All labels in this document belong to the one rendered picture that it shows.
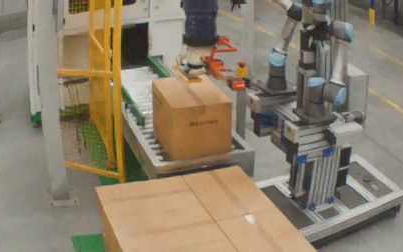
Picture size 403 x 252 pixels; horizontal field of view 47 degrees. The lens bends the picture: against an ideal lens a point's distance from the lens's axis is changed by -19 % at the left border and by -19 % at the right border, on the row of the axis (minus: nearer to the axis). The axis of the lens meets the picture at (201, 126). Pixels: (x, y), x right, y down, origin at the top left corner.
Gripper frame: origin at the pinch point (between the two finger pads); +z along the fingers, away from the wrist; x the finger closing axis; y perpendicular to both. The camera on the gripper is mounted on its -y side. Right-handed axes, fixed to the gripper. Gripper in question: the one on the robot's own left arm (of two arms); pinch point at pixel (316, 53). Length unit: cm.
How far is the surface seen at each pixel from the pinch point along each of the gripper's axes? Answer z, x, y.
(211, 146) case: 87, 82, -25
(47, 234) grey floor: 152, 103, -154
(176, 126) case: 69, 84, -49
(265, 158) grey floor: 152, 163, 65
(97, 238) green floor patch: 152, 89, -113
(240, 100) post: 78, 129, 20
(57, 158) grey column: 111, 151, -128
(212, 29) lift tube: 5, 79, -27
